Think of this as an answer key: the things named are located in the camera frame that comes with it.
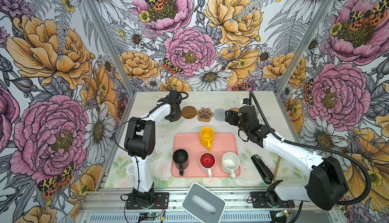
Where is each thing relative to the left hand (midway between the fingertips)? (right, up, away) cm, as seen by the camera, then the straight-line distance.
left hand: (174, 118), depth 99 cm
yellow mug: (+21, -11, -3) cm, 24 cm away
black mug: (+6, -22, -13) cm, 26 cm away
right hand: (+33, +1, -14) cm, 36 cm away
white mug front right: (+33, -23, -13) cm, 43 cm away
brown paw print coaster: (+20, +1, +10) cm, 22 cm away
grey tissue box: (+19, -39, -27) cm, 51 cm away
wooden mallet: (+59, -27, -14) cm, 66 cm away
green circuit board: (-7, -43, -27) cm, 51 cm away
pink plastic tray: (+31, -15, -5) cm, 35 cm away
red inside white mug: (+21, -23, -13) cm, 34 cm away
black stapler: (+50, -26, -19) cm, 59 cm away
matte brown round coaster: (+9, +3, +10) cm, 14 cm away
